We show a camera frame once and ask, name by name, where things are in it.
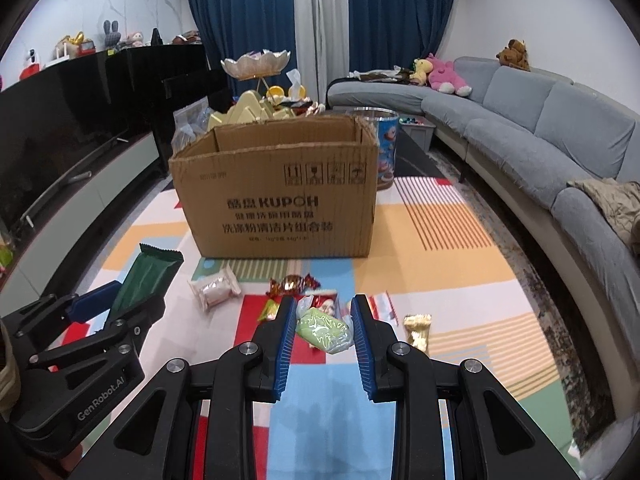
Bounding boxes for dark green snack packet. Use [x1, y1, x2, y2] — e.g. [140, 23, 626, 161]
[106, 244, 184, 326]

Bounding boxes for white pastry packet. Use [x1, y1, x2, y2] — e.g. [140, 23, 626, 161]
[189, 266, 242, 312]

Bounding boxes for gold foil snack packet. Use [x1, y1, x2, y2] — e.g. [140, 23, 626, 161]
[402, 314, 432, 354]

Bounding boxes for green yellow candy packet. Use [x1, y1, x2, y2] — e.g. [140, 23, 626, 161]
[257, 298, 280, 323]

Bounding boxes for clear white red packet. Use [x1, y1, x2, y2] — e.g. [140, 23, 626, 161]
[368, 292, 398, 326]

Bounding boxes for light green snack packet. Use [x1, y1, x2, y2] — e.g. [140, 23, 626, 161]
[296, 308, 354, 354]

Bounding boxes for red foil candy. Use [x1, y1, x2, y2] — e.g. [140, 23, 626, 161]
[266, 274, 321, 299]

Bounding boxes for red white snack packet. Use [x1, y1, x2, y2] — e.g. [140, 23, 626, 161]
[299, 288, 349, 320]

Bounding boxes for person's left hand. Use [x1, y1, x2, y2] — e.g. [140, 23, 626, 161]
[0, 323, 21, 420]

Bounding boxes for grey TV cabinet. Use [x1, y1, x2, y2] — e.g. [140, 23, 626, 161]
[1, 133, 160, 315]

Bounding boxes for remote control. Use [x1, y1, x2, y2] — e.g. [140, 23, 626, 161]
[62, 171, 92, 186]

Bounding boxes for colourful patchwork tablecloth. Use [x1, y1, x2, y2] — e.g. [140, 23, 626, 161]
[79, 177, 572, 479]

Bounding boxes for bag of walnuts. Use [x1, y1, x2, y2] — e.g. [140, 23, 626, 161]
[171, 96, 213, 154]

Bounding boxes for brown cardboard box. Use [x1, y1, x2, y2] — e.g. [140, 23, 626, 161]
[169, 114, 378, 259]

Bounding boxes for black piano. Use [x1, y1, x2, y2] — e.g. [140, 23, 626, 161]
[122, 44, 232, 162]

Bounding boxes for gold mountain-shaped tin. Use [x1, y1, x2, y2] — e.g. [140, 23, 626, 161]
[207, 90, 295, 130]

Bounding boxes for beige jacket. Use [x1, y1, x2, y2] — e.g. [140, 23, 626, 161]
[567, 178, 640, 255]

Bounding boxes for grey rabbit plush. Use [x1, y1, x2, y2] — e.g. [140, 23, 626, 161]
[103, 20, 122, 50]

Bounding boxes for white lotus fruit bowl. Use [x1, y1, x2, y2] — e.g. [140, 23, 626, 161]
[220, 50, 291, 80]

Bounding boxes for grey sectional sofa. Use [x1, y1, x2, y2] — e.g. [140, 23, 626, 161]
[325, 55, 640, 351]

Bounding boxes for grey storage bin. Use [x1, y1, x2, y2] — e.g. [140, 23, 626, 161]
[399, 115, 436, 152]

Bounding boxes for round nut tin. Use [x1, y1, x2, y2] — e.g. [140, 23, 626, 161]
[347, 106, 399, 191]

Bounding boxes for pink plush toy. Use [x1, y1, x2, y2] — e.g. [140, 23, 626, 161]
[427, 54, 472, 98]

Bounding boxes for yellow plush toy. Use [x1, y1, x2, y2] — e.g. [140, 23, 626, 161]
[409, 58, 434, 86]

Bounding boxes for brown plush bear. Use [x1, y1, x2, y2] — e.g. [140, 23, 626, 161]
[496, 39, 530, 72]

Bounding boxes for white sheer curtain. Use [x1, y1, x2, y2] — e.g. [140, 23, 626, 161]
[294, 0, 349, 101]

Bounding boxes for blue curtains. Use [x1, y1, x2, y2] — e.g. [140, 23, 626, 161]
[188, 0, 454, 98]

